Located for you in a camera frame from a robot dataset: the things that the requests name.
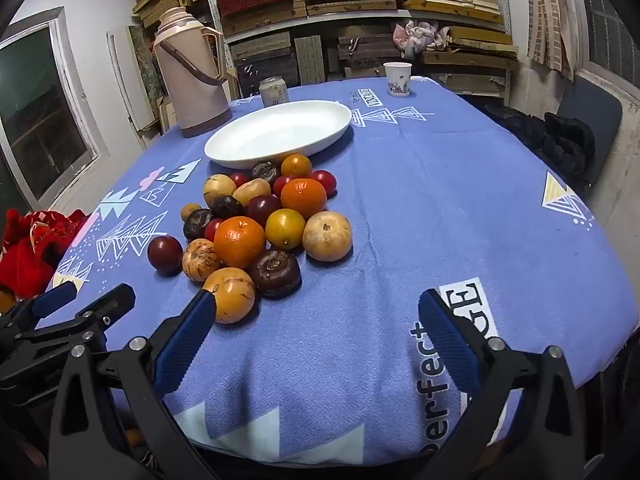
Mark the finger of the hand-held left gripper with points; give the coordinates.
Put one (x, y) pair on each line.
(52, 300)
(107, 305)

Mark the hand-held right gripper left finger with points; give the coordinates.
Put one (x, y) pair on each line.
(185, 340)

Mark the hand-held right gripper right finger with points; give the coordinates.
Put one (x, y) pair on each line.
(450, 345)

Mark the orange-tan striped fruit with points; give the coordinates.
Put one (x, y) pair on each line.
(231, 295)

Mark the dark red plum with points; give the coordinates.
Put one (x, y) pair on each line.
(262, 209)
(165, 255)

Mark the small striped tan fruit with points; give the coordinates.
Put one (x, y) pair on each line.
(200, 260)

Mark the large orange tangerine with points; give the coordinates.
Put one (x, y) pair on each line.
(240, 242)

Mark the red cherry tomato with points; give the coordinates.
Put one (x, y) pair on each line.
(239, 179)
(282, 183)
(213, 229)
(324, 181)

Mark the small brown longan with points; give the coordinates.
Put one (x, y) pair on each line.
(190, 211)

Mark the dark purple long fruit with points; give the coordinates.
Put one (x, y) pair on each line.
(226, 207)

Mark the small yellow citrus fruit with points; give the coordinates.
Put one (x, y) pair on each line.
(285, 229)

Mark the yellow tan round fruit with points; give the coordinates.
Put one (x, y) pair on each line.
(219, 187)

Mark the pale tan round fruit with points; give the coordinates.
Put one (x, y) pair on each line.
(327, 236)

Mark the small orange citrus fruit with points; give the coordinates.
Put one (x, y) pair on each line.
(296, 165)

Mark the white oval plate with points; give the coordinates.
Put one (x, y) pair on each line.
(280, 130)

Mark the red cloth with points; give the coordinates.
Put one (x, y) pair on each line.
(25, 255)

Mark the white framed window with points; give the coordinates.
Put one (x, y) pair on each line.
(40, 110)

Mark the black jacket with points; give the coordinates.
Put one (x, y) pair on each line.
(560, 145)

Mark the white leaning board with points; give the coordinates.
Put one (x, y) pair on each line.
(120, 75)

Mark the beige thermos jug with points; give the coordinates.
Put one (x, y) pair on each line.
(187, 85)

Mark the marble pattern board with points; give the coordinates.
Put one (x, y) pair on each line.
(147, 70)

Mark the pale drink can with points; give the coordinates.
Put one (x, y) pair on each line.
(274, 92)

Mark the printed paper cup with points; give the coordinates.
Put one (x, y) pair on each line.
(397, 80)

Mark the dark grey chair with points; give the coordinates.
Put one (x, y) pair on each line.
(595, 110)

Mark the pink cloth bundle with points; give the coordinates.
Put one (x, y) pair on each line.
(417, 35)

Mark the brick pattern sheet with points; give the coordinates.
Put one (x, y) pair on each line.
(545, 25)

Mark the white metal shelf rack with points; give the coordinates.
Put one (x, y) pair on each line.
(350, 18)

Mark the grid window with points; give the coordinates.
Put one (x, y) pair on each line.
(615, 35)

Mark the beige cardboard frame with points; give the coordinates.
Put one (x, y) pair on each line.
(167, 115)

